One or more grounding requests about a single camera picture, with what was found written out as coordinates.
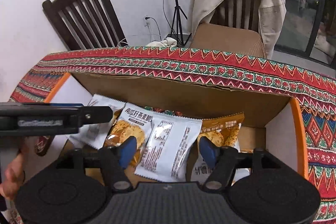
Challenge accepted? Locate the white grey snack packet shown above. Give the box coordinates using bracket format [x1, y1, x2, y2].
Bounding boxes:
[134, 113, 202, 182]

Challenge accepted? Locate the person's hand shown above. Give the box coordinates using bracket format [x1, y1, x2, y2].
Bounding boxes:
[1, 143, 29, 200]

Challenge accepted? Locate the white cracker packet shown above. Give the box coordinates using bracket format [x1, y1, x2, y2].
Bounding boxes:
[67, 94, 126, 149]

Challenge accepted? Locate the orange brown snack packet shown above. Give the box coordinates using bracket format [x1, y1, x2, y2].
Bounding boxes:
[192, 144, 250, 185]

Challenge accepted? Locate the gold clear cracker packet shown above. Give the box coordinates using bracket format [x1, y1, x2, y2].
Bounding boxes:
[197, 113, 245, 150]

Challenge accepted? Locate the gold cracker snack packet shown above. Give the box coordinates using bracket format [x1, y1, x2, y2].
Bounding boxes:
[104, 103, 154, 167]

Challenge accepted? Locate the orange cardboard box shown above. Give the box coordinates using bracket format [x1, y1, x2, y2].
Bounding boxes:
[45, 73, 308, 178]

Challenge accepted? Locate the dark wooden chair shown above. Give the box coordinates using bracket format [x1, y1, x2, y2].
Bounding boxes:
[42, 0, 127, 51]

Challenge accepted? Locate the white cloth on floor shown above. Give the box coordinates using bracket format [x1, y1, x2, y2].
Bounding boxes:
[146, 37, 177, 47]

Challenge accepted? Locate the black light stand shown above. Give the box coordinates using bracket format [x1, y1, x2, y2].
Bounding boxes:
[170, 0, 191, 47]

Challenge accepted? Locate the red patterned tablecloth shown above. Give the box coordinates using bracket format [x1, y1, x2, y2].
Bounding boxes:
[10, 47, 335, 223]

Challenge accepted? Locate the chair with brown seat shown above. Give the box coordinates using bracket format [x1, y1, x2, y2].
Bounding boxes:
[190, 0, 266, 58]

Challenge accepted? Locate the black framed glass door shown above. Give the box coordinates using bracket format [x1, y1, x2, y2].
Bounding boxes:
[275, 0, 335, 68]

